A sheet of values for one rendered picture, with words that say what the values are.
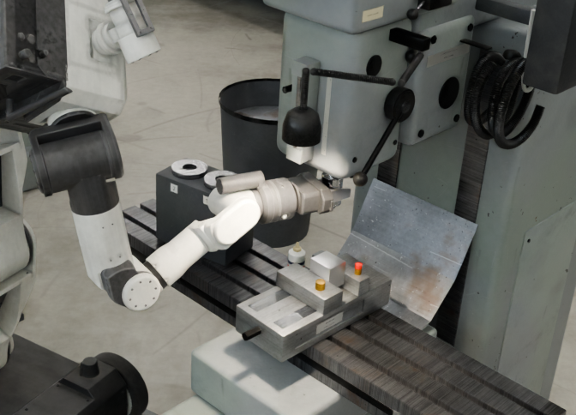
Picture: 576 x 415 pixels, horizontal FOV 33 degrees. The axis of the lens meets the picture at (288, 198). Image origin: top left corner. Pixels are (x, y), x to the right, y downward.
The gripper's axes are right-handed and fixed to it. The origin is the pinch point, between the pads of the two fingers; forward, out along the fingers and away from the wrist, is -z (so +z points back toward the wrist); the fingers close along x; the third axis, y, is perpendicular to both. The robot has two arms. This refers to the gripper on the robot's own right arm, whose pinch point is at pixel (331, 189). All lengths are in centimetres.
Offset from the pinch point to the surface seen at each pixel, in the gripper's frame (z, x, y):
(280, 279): 9.3, 2.6, 22.1
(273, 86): -97, 199, 62
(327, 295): 4.3, -9.1, 20.5
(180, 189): 18.5, 37.9, 14.8
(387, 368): -2.5, -24.3, 31.4
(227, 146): -64, 178, 78
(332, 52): 7.6, -7.0, -34.0
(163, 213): 21, 43, 23
